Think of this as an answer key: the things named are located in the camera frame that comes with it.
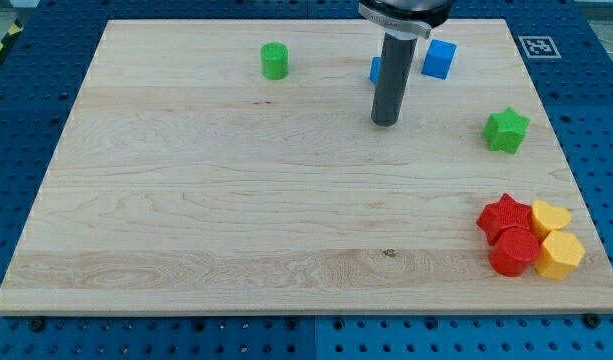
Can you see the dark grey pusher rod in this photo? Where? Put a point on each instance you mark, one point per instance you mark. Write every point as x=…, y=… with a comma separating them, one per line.
x=395, y=65

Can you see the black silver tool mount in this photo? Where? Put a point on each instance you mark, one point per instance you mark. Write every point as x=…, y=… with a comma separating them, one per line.
x=406, y=19

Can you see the green cylinder block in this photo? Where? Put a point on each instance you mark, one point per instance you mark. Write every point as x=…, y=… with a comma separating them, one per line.
x=274, y=58

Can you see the wooden board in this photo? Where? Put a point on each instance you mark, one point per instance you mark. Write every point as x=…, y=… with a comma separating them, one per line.
x=185, y=183

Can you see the blue block behind rod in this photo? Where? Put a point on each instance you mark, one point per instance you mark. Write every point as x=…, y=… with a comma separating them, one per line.
x=374, y=70

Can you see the blue cube block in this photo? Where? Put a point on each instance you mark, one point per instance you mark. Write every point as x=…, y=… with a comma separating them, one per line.
x=438, y=59

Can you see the green star block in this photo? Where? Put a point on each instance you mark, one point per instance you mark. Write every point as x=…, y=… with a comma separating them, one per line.
x=505, y=131

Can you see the fiducial marker tag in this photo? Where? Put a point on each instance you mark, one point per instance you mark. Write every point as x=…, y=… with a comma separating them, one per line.
x=539, y=47

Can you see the red star block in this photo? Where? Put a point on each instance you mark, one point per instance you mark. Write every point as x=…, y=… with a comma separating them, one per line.
x=504, y=214

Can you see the yellow heart block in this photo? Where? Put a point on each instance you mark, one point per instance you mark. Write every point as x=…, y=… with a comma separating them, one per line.
x=546, y=218

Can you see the red cylinder block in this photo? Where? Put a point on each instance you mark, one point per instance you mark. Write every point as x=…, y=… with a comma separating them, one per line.
x=514, y=252

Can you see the yellow hexagon block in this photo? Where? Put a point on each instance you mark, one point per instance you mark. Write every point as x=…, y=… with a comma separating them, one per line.
x=560, y=254

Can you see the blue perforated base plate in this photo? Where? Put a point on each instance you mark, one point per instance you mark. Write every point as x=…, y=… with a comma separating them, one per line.
x=39, y=80

